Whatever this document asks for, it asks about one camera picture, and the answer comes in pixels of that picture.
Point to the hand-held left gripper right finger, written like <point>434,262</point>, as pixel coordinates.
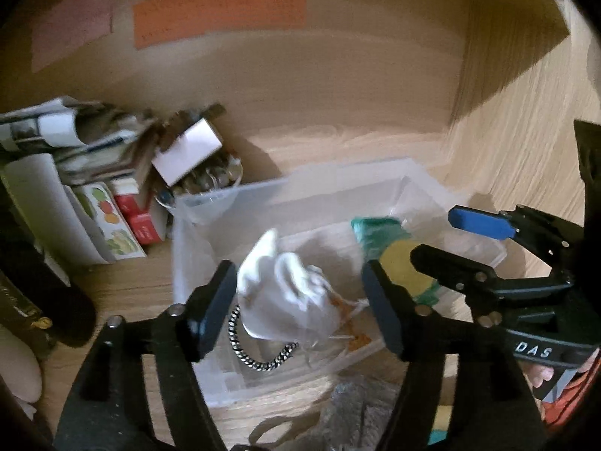
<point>384,310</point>

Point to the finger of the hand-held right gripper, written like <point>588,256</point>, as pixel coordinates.
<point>450,270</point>
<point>479,223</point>

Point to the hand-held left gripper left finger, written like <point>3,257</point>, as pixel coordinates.
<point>217,303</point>

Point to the white soft cloth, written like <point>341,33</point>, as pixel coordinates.
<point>281,291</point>

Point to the green yellow packet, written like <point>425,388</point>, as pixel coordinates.
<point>375,239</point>

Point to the clear plastic storage bin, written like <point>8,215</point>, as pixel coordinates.
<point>305,197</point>

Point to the yellow soft item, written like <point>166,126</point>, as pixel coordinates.
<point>440,425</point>

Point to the person's right hand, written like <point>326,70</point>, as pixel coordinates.
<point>541,378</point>

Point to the small orange trinket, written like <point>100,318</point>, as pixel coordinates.
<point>359,341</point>

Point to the red box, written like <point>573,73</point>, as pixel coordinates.
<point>127,201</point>
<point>148,229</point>

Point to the grey fuzzy cloth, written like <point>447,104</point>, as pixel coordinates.
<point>361,408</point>

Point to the fruit print box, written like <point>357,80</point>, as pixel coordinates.
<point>110,225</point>

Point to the white cardboard box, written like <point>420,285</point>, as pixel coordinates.
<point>188,152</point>

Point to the black bag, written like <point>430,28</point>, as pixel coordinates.
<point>44,291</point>

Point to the white folder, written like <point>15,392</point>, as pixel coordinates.
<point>42,197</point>

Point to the beige plush toy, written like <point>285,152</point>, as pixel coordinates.
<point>19,369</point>

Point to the stack of newspapers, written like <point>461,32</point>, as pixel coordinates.
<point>70,131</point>

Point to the orange paper note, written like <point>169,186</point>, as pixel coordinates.
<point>216,14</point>

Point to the pink paper note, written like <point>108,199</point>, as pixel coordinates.
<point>70,23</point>

